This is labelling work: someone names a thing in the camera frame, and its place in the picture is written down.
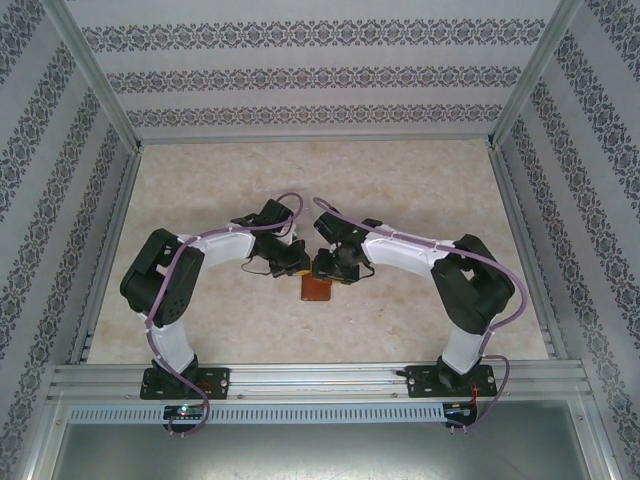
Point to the brown leather card holder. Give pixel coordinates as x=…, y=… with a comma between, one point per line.
x=317, y=290

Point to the small circuit board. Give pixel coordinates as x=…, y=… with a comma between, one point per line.
x=182, y=412
x=460, y=410

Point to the aluminium table end rail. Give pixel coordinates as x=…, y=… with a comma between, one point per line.
x=315, y=140

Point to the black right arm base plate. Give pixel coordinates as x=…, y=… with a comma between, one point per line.
x=420, y=382

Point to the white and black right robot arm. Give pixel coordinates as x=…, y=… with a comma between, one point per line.
x=462, y=350

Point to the grey metal sheet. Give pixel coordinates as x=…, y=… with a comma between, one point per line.
x=320, y=455

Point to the aluminium table side rail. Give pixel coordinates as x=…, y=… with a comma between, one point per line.
x=510, y=200
x=124, y=200

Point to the aluminium mounting rail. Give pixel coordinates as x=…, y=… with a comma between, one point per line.
x=320, y=382

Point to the aluminium frame post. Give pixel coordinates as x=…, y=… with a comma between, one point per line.
x=46, y=435
x=595, y=435
x=102, y=75
x=530, y=75

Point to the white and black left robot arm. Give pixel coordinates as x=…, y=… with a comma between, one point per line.
x=170, y=340

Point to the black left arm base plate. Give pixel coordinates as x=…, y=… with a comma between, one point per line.
x=220, y=382

